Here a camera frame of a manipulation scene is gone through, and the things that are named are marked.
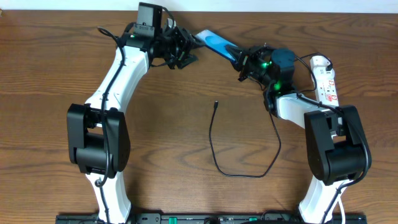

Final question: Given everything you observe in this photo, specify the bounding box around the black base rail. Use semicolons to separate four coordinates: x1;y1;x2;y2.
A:
55;211;368;224

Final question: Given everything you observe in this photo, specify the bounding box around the white power strip cord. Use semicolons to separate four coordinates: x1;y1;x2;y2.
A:
337;195;346;224

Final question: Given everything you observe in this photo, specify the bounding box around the black USB charging cable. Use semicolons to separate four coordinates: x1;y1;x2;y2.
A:
208;52;333;179

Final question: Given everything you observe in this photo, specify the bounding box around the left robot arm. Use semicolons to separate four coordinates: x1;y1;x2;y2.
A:
67;2;204;223

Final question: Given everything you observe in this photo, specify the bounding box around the blue Galaxy smartphone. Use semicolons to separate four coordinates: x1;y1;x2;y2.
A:
195;30;236;62

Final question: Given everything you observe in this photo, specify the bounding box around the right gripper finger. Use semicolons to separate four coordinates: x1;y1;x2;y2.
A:
225;45;248;64
238;70;250;82

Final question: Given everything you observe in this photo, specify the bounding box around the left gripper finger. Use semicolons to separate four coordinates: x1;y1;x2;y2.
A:
187;33;206;50
178;54;198;69

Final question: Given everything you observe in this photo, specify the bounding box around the white power strip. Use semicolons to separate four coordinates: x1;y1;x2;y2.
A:
310;55;339;107

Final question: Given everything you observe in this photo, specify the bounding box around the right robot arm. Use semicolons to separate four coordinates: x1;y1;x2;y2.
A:
225;44;371;223

